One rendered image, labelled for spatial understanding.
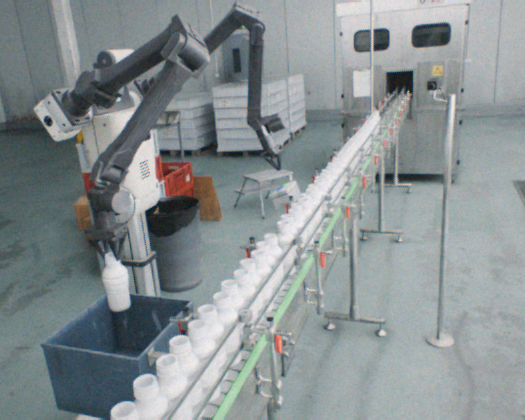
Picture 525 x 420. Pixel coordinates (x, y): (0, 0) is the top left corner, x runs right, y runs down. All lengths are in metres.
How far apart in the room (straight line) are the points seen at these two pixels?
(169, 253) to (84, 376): 2.22
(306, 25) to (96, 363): 10.92
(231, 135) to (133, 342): 6.76
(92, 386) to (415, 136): 5.19
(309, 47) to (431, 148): 6.28
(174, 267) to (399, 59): 3.67
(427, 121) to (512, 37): 5.75
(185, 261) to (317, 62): 8.76
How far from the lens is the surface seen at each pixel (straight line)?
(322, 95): 11.85
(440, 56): 6.02
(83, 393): 1.50
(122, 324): 1.72
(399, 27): 6.03
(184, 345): 0.92
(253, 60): 1.87
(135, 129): 1.30
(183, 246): 3.57
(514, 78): 11.65
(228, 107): 8.22
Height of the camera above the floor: 1.66
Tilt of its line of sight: 18 degrees down
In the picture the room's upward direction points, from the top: 5 degrees counter-clockwise
